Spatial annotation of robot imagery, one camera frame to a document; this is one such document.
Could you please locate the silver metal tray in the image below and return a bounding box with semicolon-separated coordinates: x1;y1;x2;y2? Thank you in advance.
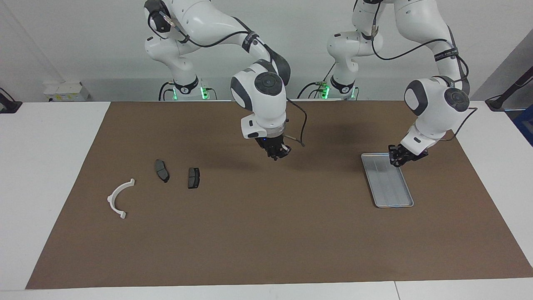
361;152;414;208

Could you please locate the brown table mat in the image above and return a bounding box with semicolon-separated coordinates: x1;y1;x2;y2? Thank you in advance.
26;101;533;289

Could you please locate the black table clamp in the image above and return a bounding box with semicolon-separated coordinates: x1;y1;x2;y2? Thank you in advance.
485;67;533;112
0;87;22;114

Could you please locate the elongated grey brake pad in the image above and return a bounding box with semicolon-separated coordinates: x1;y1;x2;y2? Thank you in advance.
155;159;170;183

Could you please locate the blue crate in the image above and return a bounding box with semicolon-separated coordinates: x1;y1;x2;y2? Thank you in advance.
514;106;533;146

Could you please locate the white power box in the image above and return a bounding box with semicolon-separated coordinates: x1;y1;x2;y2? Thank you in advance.
44;81;90;102

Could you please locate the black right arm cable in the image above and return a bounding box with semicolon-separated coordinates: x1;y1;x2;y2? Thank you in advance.
158;12;308;147

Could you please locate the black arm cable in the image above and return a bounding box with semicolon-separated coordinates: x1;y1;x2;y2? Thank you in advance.
370;12;479;142
158;12;308;147

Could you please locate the black base power cable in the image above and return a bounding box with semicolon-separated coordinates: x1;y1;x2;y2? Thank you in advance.
297;67;334;100
158;81;175;101

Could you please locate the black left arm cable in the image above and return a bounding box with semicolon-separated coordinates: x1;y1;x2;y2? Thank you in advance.
370;12;479;142

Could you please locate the white curved plastic bracket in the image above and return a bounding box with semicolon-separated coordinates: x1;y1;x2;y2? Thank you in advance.
107;178;136;220

